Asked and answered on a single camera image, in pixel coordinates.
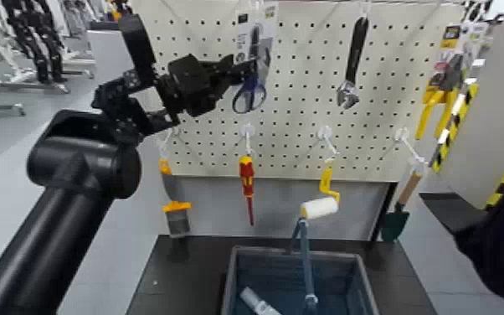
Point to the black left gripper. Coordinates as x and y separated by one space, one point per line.
195 83

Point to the blue scissors with card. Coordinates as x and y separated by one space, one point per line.
256 33

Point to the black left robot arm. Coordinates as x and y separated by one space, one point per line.
36 255

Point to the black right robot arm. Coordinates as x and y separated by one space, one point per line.
502 246

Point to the teal plastic crate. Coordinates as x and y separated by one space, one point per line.
243 281

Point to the white pegboard hook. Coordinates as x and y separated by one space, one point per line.
257 4
325 133
164 143
247 132
402 135

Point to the beige perforated pegboard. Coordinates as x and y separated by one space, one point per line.
300 66

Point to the red yellow screwdriver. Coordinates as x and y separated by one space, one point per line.
246 176

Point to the black adjustable wrench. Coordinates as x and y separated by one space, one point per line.
356 48

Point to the black humanoid robot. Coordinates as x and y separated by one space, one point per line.
36 39

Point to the yellow pliers with card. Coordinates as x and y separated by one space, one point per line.
447 94

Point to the white tube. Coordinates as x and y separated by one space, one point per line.
258 302

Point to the white rolling stand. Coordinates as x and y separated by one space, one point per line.
1 53

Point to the packaged tool card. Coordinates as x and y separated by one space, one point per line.
475 48

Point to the black stand post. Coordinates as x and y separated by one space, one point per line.
384 211

